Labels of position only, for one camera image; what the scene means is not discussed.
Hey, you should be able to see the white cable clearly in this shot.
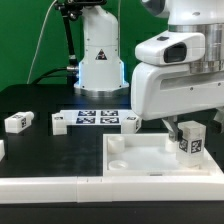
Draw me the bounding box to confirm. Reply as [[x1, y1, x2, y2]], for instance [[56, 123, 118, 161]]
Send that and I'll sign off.
[[26, 0, 58, 85]]

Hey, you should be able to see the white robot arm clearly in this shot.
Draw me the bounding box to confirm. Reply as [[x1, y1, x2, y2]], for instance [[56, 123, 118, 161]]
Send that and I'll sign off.
[[131, 0, 224, 141]]

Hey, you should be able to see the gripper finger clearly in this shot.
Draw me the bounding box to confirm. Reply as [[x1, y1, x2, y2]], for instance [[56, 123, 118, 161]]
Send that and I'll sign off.
[[210, 106, 224, 133], [162, 116, 183, 142]]

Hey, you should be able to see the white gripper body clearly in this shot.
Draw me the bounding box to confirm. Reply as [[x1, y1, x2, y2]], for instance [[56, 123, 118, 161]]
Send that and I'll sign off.
[[131, 63, 224, 120]]

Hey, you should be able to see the white marker base plate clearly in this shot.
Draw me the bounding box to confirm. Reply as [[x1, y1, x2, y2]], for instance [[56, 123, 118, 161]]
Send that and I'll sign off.
[[61, 109, 135, 126]]

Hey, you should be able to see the white square table top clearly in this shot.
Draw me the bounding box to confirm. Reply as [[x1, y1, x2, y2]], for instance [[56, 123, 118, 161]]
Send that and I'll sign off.
[[103, 134, 215, 176]]

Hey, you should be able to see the white L-shaped fence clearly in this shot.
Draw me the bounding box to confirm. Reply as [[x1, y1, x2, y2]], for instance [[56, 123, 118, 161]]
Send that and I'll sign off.
[[0, 169, 224, 204]]

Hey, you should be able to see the black cable bundle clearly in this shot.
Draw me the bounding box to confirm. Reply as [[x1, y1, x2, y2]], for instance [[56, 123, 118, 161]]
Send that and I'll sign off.
[[33, 65, 80, 85]]

